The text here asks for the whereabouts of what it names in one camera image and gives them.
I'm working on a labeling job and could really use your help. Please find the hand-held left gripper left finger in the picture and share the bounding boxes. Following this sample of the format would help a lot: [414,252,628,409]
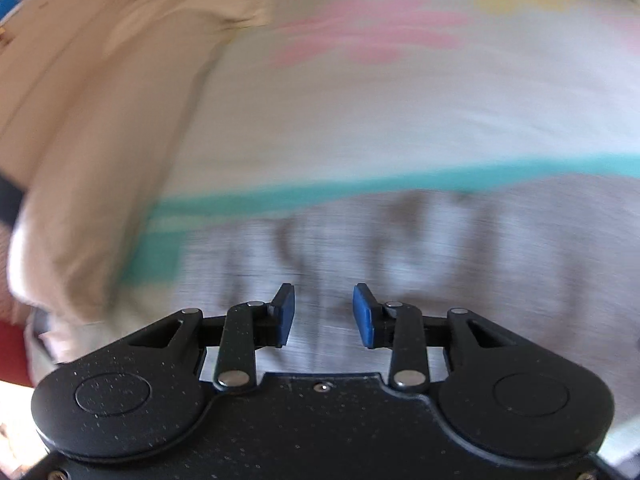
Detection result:
[125,283,296,392]

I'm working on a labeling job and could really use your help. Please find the pastel printed blanket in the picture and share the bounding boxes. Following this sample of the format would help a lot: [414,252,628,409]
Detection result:
[115,0,640,313]

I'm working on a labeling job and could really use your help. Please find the red cloth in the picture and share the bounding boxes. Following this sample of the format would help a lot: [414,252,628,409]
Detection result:
[0,320,33,388]

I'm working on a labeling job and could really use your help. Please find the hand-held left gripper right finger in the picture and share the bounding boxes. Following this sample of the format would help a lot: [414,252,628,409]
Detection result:
[352,283,518,392]

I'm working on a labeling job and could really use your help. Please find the grey pants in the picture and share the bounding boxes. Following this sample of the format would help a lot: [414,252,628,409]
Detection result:
[177,172,640,467]

